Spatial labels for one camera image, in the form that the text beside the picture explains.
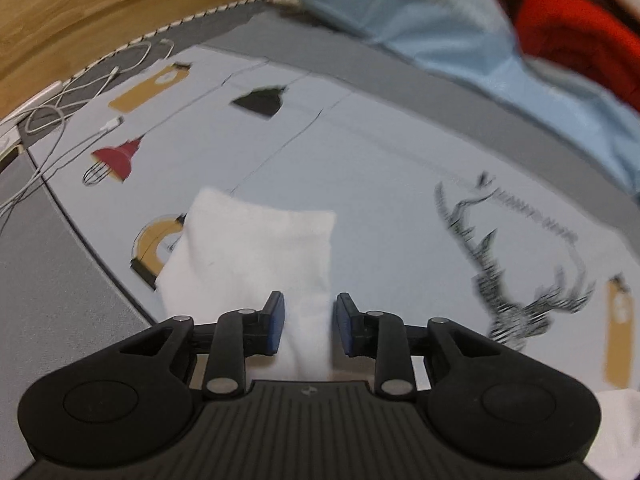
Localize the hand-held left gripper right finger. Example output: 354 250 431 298
334 292 502 402

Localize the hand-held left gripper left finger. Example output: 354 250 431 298
119 290 287 401

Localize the white garment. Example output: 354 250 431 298
156 187 640 480

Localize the printed blanket with deer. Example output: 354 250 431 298
22 45 640 396

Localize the light blue cloth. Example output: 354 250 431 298
295 0 640 196

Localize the white charger block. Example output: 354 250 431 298
0 82 63 161

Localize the red cloth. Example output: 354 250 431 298
515 0 640 116

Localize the white charging cable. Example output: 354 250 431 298
0 116 124 223
20 40 176 136

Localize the wooden bed frame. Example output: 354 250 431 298
0 0 281 121

